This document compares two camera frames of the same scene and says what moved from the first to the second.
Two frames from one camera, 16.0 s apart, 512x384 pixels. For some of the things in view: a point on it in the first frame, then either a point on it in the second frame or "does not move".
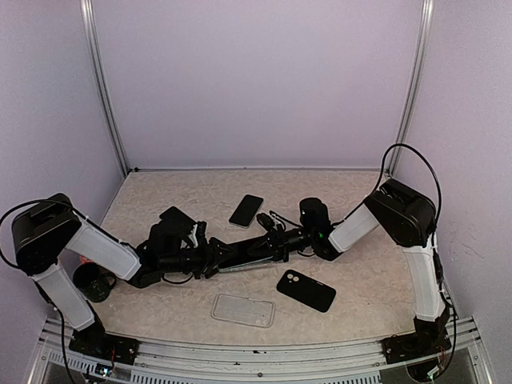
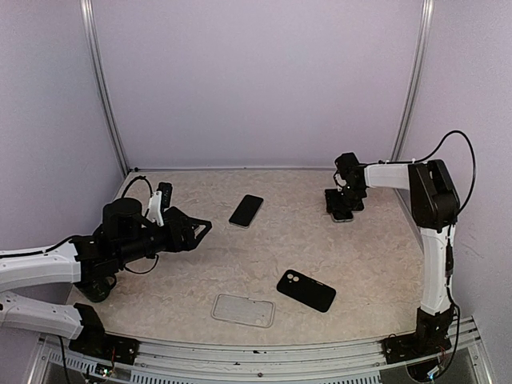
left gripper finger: (215, 254) → (196, 231)
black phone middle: (246, 212) does not move
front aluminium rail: (59, 362) does not move
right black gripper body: (296, 241) → (351, 198)
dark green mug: (93, 282) does not move
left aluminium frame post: (86, 9) does not move
